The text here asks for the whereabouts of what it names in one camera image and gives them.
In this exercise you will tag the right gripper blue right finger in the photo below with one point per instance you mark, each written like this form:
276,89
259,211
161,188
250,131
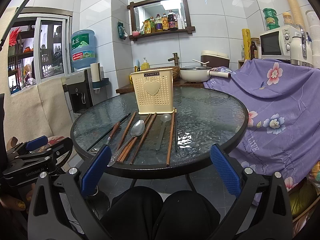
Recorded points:
225,170

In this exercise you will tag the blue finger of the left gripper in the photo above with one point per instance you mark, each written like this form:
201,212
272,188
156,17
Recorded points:
36,143

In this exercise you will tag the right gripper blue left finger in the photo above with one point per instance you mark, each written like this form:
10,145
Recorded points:
92,170

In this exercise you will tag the brown wooden chopstick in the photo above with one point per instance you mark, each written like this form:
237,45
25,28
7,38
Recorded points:
126,130
125,153
143,138
170,138

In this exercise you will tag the metal spoon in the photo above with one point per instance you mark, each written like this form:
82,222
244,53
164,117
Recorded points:
136,130

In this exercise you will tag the translucent plastic spoon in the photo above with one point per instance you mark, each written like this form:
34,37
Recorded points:
164,119

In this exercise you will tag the round glass table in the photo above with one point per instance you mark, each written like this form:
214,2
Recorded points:
204,117

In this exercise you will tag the water dispenser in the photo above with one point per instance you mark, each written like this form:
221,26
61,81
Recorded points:
85,93

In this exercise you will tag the purple floral cloth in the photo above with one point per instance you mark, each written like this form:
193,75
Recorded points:
282,101

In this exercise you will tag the cream perforated utensil holder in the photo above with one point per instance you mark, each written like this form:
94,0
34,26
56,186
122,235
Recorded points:
162,101

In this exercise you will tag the yellow soap bottle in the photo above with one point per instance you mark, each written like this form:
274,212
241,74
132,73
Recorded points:
145,65

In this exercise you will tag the blue water jug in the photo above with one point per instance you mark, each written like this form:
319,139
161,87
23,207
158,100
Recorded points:
83,49

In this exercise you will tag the cream frying pan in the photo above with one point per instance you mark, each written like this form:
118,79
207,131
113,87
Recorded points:
201,74

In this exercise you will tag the woven basin sink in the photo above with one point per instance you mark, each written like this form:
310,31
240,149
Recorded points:
175,71

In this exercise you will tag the brown white rice cooker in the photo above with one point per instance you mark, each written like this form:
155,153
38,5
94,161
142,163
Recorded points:
214,59

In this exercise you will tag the bronze faucet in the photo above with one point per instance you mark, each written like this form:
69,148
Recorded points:
175,58

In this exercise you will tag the dark glass bottle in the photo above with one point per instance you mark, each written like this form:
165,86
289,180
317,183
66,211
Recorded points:
253,50

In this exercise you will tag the white microwave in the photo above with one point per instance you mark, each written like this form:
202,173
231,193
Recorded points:
276,43

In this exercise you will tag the white kettle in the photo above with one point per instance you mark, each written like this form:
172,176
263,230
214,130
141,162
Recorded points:
300,52

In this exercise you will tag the yellow foil roll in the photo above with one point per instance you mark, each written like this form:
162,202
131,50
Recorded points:
246,36

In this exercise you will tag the green instant noodle cups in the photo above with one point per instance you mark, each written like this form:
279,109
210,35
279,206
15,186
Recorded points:
271,19

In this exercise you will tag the tall paper cup stack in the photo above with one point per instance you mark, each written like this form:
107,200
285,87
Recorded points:
296,12

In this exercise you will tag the green wall packet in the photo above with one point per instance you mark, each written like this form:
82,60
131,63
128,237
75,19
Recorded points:
121,31

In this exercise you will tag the wooden framed wall shelf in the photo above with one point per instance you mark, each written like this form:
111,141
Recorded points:
158,17

